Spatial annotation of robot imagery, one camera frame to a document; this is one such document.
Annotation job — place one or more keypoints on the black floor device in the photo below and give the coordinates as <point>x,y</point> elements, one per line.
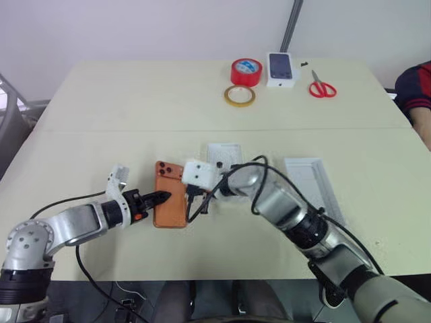
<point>124,311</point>

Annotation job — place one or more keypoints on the grey metal chair frame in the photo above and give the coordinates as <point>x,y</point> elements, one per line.
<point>13,114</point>

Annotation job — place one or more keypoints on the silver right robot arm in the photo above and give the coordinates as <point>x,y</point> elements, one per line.
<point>286,205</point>

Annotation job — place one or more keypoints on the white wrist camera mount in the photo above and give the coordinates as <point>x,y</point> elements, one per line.
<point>199,175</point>
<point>118,175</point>

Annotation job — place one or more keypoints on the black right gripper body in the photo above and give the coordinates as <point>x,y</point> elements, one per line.
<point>197,191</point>

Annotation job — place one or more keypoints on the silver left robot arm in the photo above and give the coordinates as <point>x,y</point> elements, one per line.
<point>77,218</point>

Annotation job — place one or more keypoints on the yellow tape roll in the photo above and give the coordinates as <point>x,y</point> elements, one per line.
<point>239,96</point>

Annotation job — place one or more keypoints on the white phone box base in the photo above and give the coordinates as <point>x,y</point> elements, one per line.
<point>229,153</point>

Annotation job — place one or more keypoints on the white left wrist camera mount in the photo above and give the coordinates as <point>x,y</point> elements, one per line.
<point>118,175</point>

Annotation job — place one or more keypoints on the person in red striped shirt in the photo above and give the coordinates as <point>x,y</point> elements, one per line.
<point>415,87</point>

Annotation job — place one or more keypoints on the white box with phone print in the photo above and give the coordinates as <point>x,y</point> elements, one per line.
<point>281,69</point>

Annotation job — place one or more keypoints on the orange smartphone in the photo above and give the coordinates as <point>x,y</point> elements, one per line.
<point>170,212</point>

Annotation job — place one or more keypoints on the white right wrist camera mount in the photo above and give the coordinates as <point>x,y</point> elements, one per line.
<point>199,175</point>

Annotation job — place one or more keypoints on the white phone box lid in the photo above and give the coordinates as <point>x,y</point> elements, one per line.
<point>313,181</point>

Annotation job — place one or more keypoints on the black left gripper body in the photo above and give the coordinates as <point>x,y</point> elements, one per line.
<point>134,202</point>

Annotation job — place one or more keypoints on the red tape roll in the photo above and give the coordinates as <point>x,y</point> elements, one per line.
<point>246,72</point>

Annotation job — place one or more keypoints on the grey metal post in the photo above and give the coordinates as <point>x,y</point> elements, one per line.
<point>291,23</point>

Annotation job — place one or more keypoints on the bare person forearm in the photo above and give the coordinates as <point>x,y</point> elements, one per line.
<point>422,128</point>

